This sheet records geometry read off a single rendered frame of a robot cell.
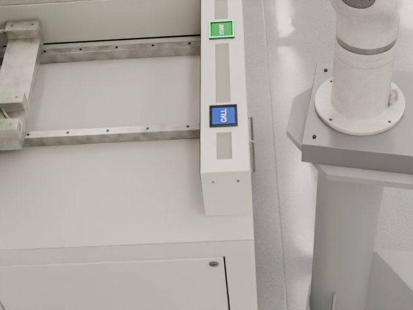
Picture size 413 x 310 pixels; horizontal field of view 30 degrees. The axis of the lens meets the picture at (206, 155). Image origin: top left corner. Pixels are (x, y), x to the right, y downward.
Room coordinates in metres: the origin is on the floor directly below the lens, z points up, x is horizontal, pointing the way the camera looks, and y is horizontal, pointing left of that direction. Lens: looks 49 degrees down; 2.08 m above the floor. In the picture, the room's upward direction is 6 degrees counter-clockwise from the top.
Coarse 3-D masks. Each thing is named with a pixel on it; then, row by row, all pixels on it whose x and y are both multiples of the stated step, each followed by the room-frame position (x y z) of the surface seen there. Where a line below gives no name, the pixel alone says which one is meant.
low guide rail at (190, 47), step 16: (64, 48) 1.44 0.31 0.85; (80, 48) 1.43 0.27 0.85; (96, 48) 1.43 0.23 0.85; (112, 48) 1.42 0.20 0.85; (128, 48) 1.41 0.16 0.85; (144, 48) 1.41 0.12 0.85; (160, 48) 1.40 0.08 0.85; (176, 48) 1.40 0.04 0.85; (192, 48) 1.40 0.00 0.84; (0, 64) 1.44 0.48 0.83
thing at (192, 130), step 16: (96, 128) 1.16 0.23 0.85; (112, 128) 1.16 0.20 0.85; (128, 128) 1.15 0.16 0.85; (144, 128) 1.15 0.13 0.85; (160, 128) 1.14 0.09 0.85; (176, 128) 1.14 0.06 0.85; (192, 128) 1.13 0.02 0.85; (32, 144) 1.16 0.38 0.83; (48, 144) 1.15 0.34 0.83; (64, 144) 1.15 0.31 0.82; (80, 144) 1.15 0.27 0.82
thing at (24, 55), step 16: (16, 48) 1.42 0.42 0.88; (32, 48) 1.42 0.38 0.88; (16, 64) 1.37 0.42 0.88; (32, 64) 1.36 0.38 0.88; (0, 80) 1.32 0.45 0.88; (16, 80) 1.31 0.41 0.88; (32, 80) 1.31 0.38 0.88; (32, 96) 1.28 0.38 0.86; (16, 112) 1.21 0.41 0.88; (0, 144) 1.13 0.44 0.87; (16, 144) 1.12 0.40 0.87
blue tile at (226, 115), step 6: (216, 108) 1.07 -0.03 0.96; (222, 108) 1.07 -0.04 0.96; (228, 108) 1.07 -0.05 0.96; (234, 108) 1.07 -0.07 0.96; (216, 114) 1.05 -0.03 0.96; (222, 114) 1.05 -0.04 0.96; (228, 114) 1.05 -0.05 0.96; (234, 114) 1.05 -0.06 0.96; (216, 120) 1.04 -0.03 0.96; (222, 120) 1.04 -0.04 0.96; (228, 120) 1.04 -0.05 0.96; (234, 120) 1.03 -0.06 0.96
